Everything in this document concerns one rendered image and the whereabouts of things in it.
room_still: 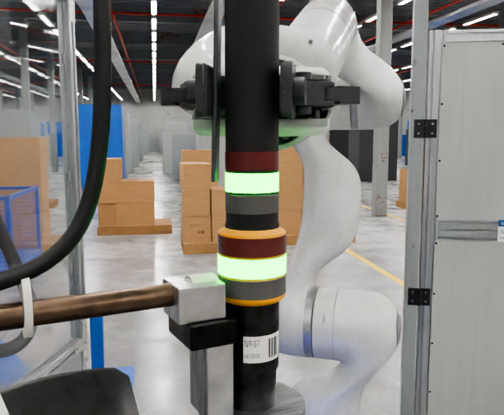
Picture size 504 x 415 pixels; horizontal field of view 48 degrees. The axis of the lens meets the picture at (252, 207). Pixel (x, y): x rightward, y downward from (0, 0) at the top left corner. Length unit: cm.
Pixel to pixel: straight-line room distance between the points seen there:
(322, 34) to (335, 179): 31
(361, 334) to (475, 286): 138
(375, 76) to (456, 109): 124
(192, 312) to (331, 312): 62
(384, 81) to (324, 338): 43
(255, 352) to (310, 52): 43
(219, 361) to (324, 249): 62
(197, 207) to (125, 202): 201
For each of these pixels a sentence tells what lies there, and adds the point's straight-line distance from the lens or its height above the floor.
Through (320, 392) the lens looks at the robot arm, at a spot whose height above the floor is 121.
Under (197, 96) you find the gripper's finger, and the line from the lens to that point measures 34.
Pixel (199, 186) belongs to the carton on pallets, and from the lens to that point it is 781.
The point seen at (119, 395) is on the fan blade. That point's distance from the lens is 53.
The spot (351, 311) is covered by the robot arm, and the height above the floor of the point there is 135.
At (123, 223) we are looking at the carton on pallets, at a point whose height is 17.
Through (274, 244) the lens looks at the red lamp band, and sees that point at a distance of 34.
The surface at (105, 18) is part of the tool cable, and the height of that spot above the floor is 169.
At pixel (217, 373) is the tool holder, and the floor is 149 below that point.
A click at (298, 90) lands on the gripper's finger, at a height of 166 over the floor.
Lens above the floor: 163
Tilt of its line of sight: 7 degrees down
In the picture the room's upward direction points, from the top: straight up
